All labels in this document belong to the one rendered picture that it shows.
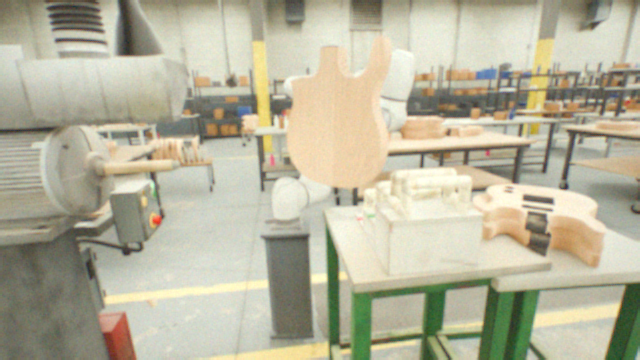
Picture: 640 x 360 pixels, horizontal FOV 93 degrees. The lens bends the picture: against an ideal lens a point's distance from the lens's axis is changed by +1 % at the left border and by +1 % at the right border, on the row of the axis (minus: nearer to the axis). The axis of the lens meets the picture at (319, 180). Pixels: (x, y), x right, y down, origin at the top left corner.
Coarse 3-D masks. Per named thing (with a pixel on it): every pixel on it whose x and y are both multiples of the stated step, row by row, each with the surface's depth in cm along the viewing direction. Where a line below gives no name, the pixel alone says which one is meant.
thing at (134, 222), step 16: (112, 192) 109; (128, 192) 109; (112, 208) 110; (128, 208) 110; (144, 208) 114; (128, 224) 112; (144, 224) 114; (160, 224) 127; (80, 240) 108; (96, 240) 111; (128, 240) 114; (144, 240) 114
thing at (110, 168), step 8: (168, 160) 89; (104, 168) 86; (112, 168) 86; (120, 168) 87; (128, 168) 87; (136, 168) 87; (144, 168) 87; (152, 168) 88; (160, 168) 88; (168, 168) 89
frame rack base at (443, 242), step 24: (384, 216) 88; (432, 216) 85; (456, 216) 85; (480, 216) 85; (384, 240) 89; (408, 240) 85; (432, 240) 86; (456, 240) 87; (480, 240) 88; (384, 264) 91; (408, 264) 87; (432, 264) 88; (456, 264) 89
